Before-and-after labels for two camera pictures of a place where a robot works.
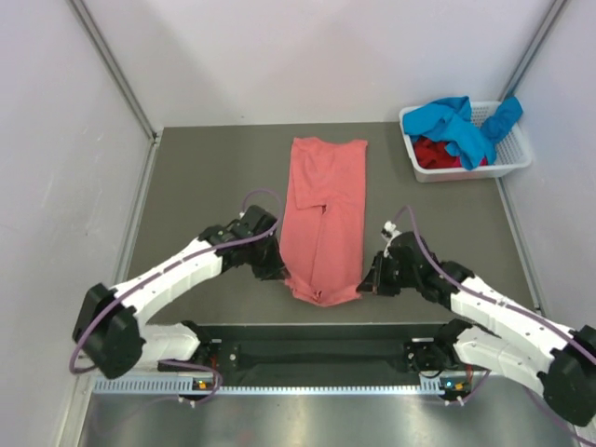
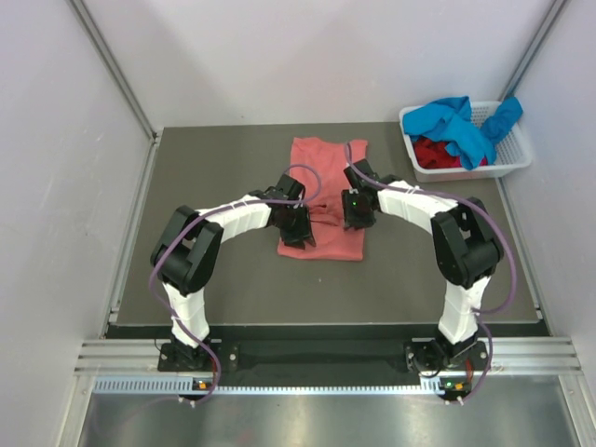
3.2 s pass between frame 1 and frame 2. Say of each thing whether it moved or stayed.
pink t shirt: moved
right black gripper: moved
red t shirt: stayed
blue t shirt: stayed
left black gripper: moved
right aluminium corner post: stayed
